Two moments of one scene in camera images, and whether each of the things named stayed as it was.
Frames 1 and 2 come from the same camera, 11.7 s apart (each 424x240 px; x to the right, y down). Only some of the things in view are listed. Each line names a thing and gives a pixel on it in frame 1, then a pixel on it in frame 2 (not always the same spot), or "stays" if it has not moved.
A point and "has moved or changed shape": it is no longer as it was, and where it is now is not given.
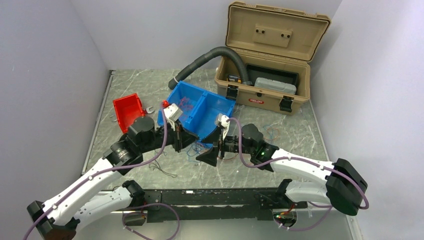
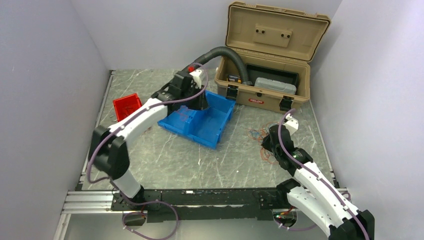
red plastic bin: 128,108 stays
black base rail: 178,205 stays
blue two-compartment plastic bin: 200,109 stays
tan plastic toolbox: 277,44 stays
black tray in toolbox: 254,71 stays
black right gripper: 211,157 to 265,143
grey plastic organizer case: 275,85 stays
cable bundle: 195,148 has moved or changed shape
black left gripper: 181,137 to 202,103
